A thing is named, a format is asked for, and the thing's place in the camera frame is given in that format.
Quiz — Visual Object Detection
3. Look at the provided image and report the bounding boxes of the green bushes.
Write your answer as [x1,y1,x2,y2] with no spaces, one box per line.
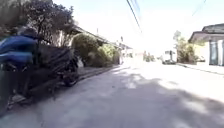
[71,33,121,68]

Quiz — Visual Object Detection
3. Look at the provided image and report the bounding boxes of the low building with roof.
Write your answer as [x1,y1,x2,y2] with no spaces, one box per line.
[53,25,134,66]

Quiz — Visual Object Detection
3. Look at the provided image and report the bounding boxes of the black motorcycle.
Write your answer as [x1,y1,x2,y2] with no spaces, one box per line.
[6,44,82,104]

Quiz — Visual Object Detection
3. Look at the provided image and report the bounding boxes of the vehicle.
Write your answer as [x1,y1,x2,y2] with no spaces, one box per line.
[161,49,178,66]

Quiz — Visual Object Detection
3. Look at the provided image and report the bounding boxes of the green tree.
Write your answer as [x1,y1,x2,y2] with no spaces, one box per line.
[172,30,201,64]

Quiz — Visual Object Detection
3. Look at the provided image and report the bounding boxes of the large dark tree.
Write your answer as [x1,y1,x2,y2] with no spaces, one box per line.
[0,0,78,46]

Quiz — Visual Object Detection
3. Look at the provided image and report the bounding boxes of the person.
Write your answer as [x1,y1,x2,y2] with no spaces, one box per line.
[0,26,43,114]

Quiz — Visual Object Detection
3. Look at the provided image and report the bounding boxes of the beige building with blue door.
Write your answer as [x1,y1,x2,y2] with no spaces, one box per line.
[188,23,224,67]

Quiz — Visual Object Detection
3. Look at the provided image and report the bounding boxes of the overhead wires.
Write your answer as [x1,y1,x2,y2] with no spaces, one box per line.
[125,0,209,34]

